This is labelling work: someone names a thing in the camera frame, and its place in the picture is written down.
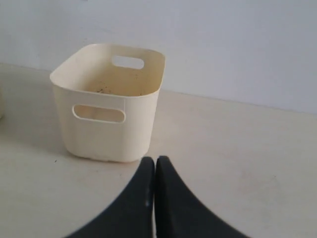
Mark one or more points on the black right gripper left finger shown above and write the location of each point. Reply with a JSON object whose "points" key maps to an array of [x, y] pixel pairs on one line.
{"points": [[130, 215]]}

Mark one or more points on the small cream bin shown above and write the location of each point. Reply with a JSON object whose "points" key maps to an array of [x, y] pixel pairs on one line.
{"points": [[106, 97]]}

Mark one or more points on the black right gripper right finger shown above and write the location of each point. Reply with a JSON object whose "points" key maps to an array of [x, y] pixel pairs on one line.
{"points": [[179, 213]]}

